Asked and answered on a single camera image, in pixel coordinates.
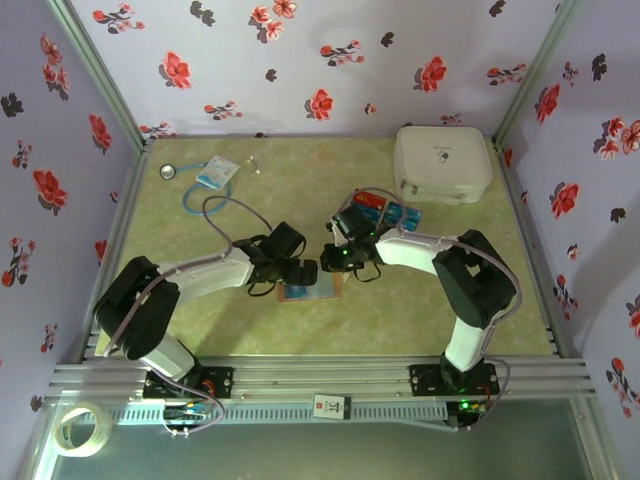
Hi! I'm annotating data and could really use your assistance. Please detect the red blue packets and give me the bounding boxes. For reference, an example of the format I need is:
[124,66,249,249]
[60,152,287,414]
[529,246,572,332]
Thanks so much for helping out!
[339,186,424,234]

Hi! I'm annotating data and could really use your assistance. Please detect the white blue plastic packet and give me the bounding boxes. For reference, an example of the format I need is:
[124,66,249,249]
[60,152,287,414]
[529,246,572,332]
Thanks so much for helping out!
[195,154,241,189]

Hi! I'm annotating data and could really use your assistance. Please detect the white medical pouch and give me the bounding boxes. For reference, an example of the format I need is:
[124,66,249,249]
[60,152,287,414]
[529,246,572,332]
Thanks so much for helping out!
[392,124,494,207]

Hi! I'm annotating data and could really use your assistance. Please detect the blue stethoscope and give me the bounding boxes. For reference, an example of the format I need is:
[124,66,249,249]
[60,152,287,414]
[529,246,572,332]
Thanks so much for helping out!
[158,155,265,219]

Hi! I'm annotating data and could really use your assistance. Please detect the white red label tag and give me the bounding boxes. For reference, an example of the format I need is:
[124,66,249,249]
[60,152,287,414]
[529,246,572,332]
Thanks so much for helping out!
[312,394,352,420]

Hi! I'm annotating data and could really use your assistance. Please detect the small electronics board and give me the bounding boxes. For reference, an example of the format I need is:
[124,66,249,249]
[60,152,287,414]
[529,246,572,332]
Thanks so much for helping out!
[162,399,214,424]
[447,397,489,422]

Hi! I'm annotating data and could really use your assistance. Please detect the clear tape roll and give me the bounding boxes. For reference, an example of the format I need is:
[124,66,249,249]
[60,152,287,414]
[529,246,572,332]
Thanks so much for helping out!
[53,402,114,459]

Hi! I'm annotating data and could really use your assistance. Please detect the left arm grey cable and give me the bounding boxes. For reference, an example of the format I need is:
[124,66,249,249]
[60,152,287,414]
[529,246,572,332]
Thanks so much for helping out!
[102,195,276,359]

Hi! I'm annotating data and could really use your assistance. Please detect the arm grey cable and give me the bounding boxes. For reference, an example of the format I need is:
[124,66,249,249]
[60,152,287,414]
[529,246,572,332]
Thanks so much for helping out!
[349,187,524,434]
[102,195,276,359]

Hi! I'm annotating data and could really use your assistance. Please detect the aluminium frame rail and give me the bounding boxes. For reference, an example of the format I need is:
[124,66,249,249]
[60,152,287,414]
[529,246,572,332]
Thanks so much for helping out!
[47,355,596,404]

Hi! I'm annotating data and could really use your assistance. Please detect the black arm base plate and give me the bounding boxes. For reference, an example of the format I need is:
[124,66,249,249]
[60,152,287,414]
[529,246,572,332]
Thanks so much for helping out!
[408,363,501,399]
[142,366,236,401]

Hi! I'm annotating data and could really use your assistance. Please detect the grey slotted cable duct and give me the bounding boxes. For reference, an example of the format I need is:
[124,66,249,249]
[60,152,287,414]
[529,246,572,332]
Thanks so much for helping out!
[107,399,449,427]

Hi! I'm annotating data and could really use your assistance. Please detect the aluminium side rail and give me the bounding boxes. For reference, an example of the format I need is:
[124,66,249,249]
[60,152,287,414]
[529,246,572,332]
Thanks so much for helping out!
[492,139,567,359]
[74,138,154,364]

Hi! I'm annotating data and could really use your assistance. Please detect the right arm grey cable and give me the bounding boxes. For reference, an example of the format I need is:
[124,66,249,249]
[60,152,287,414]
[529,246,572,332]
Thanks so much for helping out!
[349,187,524,434]

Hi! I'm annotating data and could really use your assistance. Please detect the aluminium corner post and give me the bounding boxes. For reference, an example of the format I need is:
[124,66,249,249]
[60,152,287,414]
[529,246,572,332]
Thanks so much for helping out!
[44,0,156,156]
[492,0,587,147]

